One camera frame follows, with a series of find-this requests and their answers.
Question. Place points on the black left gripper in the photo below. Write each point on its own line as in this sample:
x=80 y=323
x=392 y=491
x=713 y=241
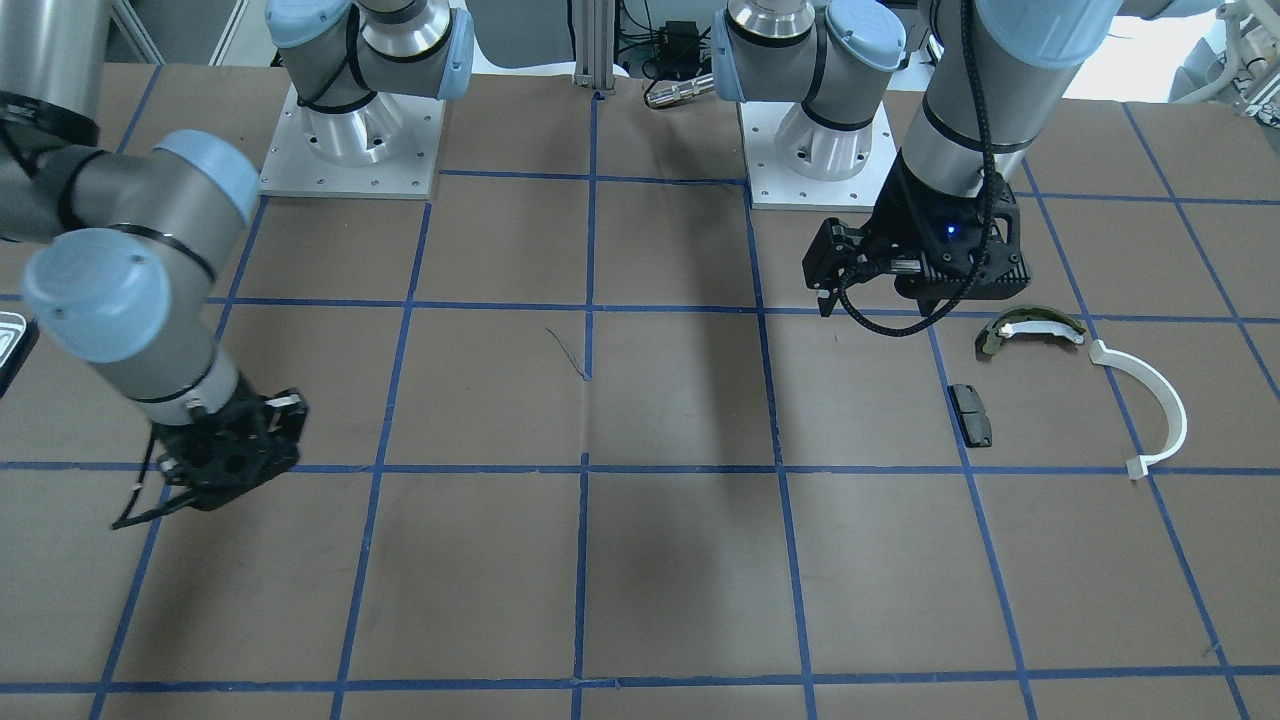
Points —
x=903 y=215

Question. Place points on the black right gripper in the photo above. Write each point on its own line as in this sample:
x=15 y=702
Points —
x=222 y=443

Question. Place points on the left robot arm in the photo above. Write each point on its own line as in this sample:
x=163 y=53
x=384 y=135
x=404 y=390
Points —
x=1004 y=67

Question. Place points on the olive curved brake shoe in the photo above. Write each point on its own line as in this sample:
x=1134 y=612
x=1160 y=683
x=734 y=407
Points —
x=1028 y=319

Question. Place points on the dark brake pad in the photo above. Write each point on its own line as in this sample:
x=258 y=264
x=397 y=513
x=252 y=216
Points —
x=971 y=414

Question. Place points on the silver cylindrical tool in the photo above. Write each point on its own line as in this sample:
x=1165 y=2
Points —
x=679 y=92

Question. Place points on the black power brick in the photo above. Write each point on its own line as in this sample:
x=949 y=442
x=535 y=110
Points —
x=678 y=50

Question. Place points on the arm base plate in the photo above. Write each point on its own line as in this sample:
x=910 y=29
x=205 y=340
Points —
x=386 y=150
x=825 y=160

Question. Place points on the aluminium frame post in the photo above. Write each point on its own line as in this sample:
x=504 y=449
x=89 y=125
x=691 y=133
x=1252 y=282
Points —
x=593 y=27

